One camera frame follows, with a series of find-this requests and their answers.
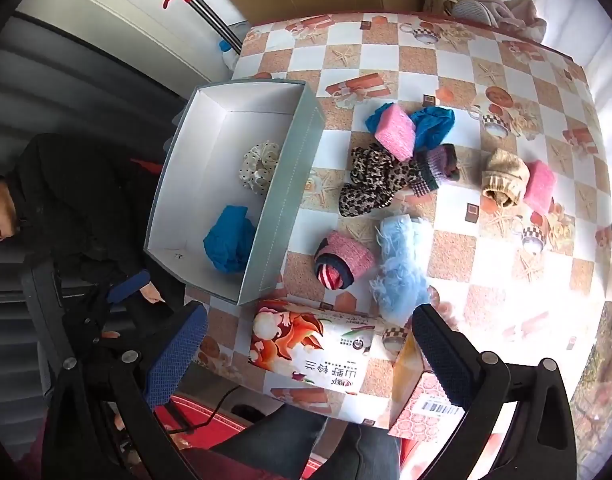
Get purple crochet cuff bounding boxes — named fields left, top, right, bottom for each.
left=415, top=143, right=461, bottom=196

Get red plastic stool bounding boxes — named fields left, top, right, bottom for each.
left=153, top=392, right=271, bottom=443

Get pile of beige clothes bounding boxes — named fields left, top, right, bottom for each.
left=423, top=0, right=549, bottom=41

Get crumpled blue cloth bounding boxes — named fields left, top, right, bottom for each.
left=411, top=106, right=455, bottom=151
left=365, top=103, right=394, bottom=136
left=204, top=205, right=257, bottom=274

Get pink striped knit sock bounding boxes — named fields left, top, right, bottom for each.
left=314, top=231, right=377, bottom=291

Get pink sponge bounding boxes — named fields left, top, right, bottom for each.
left=374, top=105, right=417, bottom=162
left=522, top=160, right=557, bottom=214

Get grey cardboard box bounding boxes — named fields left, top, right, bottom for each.
left=144, top=79, right=325, bottom=307

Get red patterned carton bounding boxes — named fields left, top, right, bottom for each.
left=388, top=330, right=467, bottom=444

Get floral tissue pack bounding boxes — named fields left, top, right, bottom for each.
left=249, top=299, right=387, bottom=376

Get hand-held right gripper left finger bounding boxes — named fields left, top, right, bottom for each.
left=40, top=301, right=209, bottom=480

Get light blue fluffy cloth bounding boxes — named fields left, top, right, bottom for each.
left=370, top=214, right=431, bottom=322

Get black office chair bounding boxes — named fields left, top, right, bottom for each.
left=20, top=259, right=136, bottom=391

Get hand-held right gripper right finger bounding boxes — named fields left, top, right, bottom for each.
left=411, top=304, right=579, bottom=480

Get white polka dot scrunchie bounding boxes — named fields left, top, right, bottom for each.
left=242, top=141, right=281, bottom=196

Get leopard print scrunchie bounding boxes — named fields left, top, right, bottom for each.
left=338, top=143, right=423, bottom=218

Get black cable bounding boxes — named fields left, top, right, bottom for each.
left=161, top=384, right=247, bottom=436

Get beige knit sock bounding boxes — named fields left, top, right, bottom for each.
left=481, top=148, right=531, bottom=209

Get checkered tablecloth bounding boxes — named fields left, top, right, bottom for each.
left=186, top=10, right=612, bottom=431

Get red and black poles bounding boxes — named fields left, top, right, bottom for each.
left=164, top=0, right=245, bottom=49

